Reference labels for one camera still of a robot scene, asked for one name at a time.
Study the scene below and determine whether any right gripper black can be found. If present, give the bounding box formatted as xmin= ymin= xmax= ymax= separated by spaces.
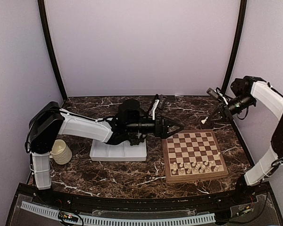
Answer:
xmin=207 ymin=94 xmax=254 ymax=122

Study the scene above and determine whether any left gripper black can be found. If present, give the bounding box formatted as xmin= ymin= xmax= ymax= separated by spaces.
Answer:
xmin=126 ymin=113 xmax=184 ymax=139

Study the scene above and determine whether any wooden chess board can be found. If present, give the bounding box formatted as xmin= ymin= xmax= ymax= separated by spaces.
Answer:
xmin=162 ymin=129 xmax=229 ymax=183

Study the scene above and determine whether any white plastic divided tray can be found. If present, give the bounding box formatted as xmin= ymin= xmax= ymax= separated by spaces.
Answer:
xmin=90 ymin=140 xmax=147 ymax=162

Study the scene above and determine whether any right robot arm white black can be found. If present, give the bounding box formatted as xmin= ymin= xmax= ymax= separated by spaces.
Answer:
xmin=201 ymin=76 xmax=283 ymax=187

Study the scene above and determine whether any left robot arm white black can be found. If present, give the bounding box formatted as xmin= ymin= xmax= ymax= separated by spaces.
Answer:
xmin=25 ymin=96 xmax=184 ymax=205

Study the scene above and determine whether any dark chess pieces pile lower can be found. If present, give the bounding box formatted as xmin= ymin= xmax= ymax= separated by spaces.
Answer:
xmin=129 ymin=137 xmax=146 ymax=146

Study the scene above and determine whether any white chess queen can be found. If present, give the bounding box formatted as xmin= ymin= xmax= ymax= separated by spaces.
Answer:
xmin=194 ymin=164 xmax=200 ymax=174

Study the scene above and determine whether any cream ribbed ceramic mug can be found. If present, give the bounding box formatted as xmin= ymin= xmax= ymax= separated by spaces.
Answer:
xmin=50 ymin=139 xmax=72 ymax=165

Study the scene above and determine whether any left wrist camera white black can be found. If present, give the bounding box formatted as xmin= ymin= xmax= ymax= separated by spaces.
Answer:
xmin=148 ymin=94 xmax=167 ymax=120

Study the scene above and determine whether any black right frame post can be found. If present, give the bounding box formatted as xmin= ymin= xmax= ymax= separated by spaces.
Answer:
xmin=221 ymin=0 xmax=247 ymax=93

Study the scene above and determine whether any black frame post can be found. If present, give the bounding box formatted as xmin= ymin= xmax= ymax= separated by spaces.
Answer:
xmin=221 ymin=0 xmax=247 ymax=93
xmin=37 ymin=0 xmax=68 ymax=102

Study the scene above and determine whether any black front rail base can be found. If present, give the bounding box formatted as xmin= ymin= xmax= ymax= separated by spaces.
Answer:
xmin=6 ymin=183 xmax=283 ymax=226

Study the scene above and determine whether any white slotted cable duct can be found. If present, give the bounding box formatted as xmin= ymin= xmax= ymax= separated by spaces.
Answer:
xmin=20 ymin=201 xmax=216 ymax=226

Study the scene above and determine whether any black left frame post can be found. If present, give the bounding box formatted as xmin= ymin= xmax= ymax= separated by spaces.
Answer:
xmin=37 ymin=0 xmax=68 ymax=102

